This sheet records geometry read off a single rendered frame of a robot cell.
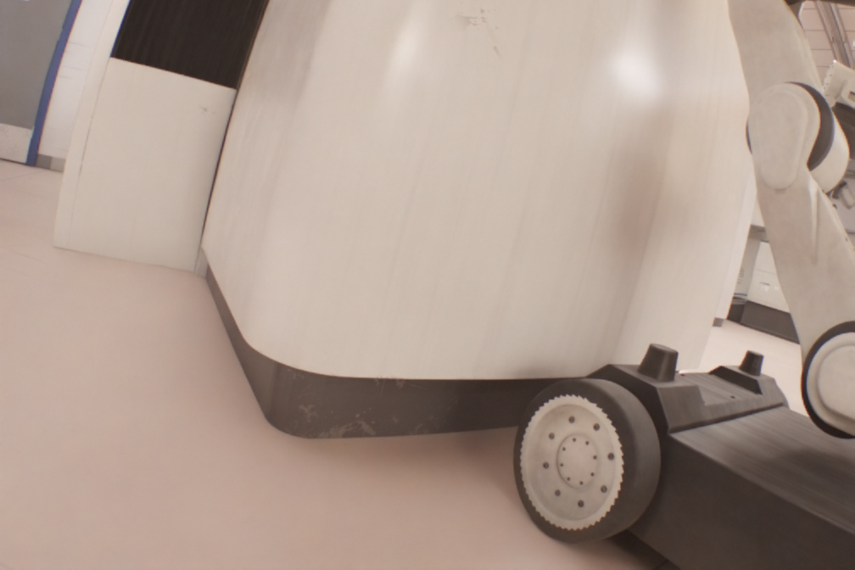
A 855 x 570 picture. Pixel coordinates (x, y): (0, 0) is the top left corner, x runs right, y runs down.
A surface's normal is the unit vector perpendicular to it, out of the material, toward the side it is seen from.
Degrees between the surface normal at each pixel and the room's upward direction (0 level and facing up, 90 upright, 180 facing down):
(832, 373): 90
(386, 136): 90
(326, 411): 90
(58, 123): 90
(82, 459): 0
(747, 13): 112
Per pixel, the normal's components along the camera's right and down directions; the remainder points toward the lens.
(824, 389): -0.86, -0.18
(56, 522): 0.25, -0.97
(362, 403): 0.52, 0.20
